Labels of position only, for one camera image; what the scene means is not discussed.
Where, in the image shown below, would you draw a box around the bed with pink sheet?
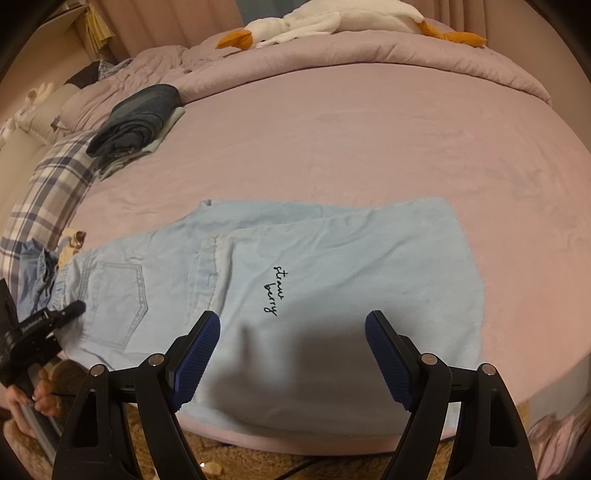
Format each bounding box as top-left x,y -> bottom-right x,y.
0,18 -> 591,452

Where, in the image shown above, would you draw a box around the small white plush toy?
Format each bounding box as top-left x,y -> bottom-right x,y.
0,82 -> 57,139

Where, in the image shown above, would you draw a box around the pink curtain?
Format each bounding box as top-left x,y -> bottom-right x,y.
104,0 -> 244,58
434,0 -> 511,38

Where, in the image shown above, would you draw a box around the teal curtain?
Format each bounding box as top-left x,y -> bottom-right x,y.
238,0 -> 308,25

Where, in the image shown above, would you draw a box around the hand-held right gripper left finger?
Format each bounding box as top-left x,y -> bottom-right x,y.
52,310 -> 221,480

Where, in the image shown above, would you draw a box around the black cable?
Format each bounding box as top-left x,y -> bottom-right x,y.
276,455 -> 329,480

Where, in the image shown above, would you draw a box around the beige cartoon print cloth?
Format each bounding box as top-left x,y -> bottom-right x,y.
57,228 -> 89,267

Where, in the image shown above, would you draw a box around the lilac quilt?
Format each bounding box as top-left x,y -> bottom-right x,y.
51,18 -> 553,136

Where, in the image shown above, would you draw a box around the blue ruffled cloth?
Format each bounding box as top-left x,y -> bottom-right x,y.
16,239 -> 64,320

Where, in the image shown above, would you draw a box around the white shelf unit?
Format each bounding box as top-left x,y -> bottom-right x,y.
14,6 -> 95,95

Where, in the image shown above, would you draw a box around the pink patterned cloth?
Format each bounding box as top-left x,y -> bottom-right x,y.
526,406 -> 581,479

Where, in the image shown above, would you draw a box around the folded dark blue clothes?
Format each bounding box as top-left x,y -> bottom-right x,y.
87,84 -> 181,158

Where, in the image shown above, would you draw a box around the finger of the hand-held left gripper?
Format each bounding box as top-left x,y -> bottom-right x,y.
55,300 -> 88,325

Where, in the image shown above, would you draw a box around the plaid pillow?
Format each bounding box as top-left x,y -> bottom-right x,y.
0,131 -> 105,288

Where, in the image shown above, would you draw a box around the person's left hand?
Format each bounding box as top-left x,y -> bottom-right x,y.
4,369 -> 70,437

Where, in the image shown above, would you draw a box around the dark crumpled garment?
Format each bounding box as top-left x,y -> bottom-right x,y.
65,59 -> 136,89

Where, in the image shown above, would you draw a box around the white goose plush toy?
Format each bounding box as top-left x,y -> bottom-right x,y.
217,0 -> 488,51

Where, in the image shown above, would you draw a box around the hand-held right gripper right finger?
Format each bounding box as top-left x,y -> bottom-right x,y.
365,310 -> 539,480

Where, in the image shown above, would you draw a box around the light blue strawberry pants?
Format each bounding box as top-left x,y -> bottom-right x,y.
48,198 -> 485,437

